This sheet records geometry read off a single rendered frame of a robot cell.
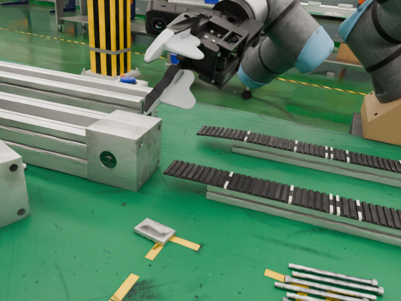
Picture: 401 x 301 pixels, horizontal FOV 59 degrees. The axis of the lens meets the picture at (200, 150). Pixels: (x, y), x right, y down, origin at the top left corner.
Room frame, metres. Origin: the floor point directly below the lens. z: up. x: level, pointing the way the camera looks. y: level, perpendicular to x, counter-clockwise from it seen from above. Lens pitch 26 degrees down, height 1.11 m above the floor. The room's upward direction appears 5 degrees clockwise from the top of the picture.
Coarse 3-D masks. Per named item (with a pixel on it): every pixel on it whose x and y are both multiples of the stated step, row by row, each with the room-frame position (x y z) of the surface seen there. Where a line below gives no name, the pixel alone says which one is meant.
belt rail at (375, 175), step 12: (240, 144) 0.66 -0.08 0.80; (252, 144) 0.66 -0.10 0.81; (264, 156) 0.65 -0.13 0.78; (276, 156) 0.65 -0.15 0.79; (288, 156) 0.65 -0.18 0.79; (300, 156) 0.63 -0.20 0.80; (312, 156) 0.63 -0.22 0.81; (324, 168) 0.62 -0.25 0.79; (336, 168) 0.61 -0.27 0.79; (348, 168) 0.61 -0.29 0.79; (360, 168) 0.60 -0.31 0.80; (372, 168) 0.60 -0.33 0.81; (372, 180) 0.60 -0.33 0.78; (384, 180) 0.59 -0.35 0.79; (396, 180) 0.59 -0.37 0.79
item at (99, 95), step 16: (0, 64) 0.87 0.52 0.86; (16, 64) 0.88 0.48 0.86; (0, 80) 0.78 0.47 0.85; (16, 80) 0.77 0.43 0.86; (32, 80) 0.76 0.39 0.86; (48, 80) 0.78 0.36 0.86; (64, 80) 0.82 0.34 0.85; (80, 80) 0.81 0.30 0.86; (96, 80) 0.81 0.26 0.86; (32, 96) 0.76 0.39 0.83; (48, 96) 0.75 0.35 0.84; (64, 96) 0.74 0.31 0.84; (80, 96) 0.74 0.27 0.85; (96, 96) 0.72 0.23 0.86; (112, 96) 0.71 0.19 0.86; (128, 96) 0.72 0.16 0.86; (144, 96) 0.77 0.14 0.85; (144, 112) 0.73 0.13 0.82
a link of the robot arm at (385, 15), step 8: (376, 0) 0.84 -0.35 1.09; (384, 0) 0.81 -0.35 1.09; (392, 0) 0.80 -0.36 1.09; (400, 0) 0.79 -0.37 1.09; (384, 8) 0.83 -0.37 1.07; (392, 8) 0.81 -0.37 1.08; (400, 8) 0.79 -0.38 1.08; (384, 16) 0.83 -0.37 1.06; (392, 16) 0.82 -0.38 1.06; (400, 16) 0.80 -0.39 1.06; (384, 24) 0.83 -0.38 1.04; (392, 24) 0.82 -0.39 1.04; (400, 24) 0.81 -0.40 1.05; (392, 32) 0.83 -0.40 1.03; (400, 32) 0.82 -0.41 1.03; (400, 40) 0.84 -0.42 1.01
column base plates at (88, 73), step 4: (84, 68) 3.84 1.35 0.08; (136, 68) 4.07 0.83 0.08; (84, 72) 3.82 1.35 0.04; (88, 72) 3.84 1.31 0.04; (128, 72) 4.00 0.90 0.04; (132, 72) 4.01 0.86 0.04; (136, 72) 4.03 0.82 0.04; (88, 76) 3.77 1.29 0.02; (92, 76) 3.77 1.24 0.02; (96, 76) 3.75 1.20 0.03; (100, 76) 3.73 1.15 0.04; (104, 76) 3.73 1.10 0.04; (108, 76) 3.75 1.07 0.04; (112, 76) 3.76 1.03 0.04; (116, 76) 3.69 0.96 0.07; (120, 76) 3.79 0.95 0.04; (132, 76) 3.93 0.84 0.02; (136, 76) 4.00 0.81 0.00; (112, 80) 3.68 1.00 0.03
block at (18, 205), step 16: (0, 144) 0.43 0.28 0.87; (0, 160) 0.39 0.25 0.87; (16, 160) 0.40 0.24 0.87; (0, 176) 0.38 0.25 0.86; (16, 176) 0.39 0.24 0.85; (0, 192) 0.38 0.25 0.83; (16, 192) 0.39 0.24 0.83; (0, 208) 0.37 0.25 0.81; (16, 208) 0.39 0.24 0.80; (0, 224) 0.37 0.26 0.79
